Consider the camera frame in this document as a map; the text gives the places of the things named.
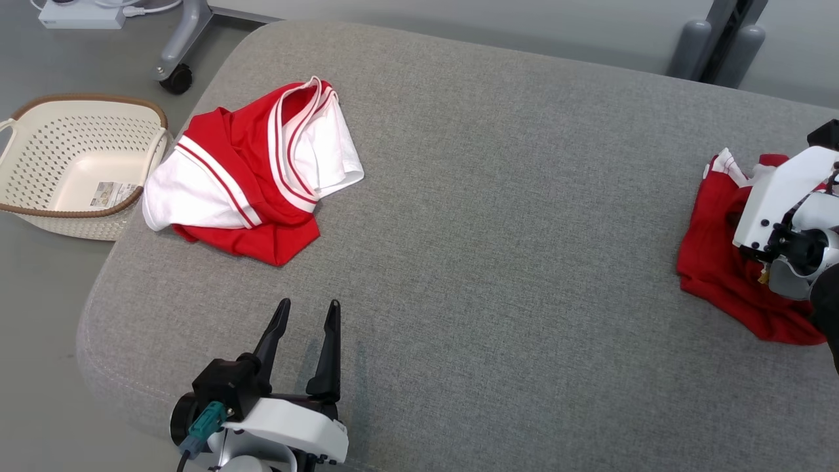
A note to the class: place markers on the teal left camera connector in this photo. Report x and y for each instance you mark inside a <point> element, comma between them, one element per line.
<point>203,426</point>

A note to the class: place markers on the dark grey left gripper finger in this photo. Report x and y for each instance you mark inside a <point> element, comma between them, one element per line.
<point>272,347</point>
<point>330,367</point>

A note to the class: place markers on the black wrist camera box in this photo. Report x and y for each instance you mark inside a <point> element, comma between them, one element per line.
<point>827,134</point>
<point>226,387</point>

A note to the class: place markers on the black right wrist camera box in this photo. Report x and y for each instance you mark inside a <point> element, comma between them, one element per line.
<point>827,134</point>

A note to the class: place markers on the grey metal caster leg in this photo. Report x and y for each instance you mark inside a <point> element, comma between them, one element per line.
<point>187,33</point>

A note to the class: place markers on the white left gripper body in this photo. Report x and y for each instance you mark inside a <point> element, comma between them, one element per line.
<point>295,423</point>

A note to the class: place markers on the white power strip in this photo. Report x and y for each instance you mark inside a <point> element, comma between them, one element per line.
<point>78,16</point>

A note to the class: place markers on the white paper basket label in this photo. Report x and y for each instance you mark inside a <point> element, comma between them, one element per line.
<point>115,195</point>

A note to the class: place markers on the cream perforated laundry basket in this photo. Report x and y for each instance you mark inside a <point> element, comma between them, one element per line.
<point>39,137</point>

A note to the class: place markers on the red white Bulls jersey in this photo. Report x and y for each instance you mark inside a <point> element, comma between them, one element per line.
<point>249,144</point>

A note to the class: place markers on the red shorts with white trim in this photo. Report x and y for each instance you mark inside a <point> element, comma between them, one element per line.
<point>711,249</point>

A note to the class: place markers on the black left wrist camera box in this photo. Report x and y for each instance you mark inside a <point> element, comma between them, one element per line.
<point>226,387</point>

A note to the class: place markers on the grey partition post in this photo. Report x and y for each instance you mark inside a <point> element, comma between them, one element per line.
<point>688,46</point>

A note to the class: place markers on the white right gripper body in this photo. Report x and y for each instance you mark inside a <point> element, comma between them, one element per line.
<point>780,190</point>

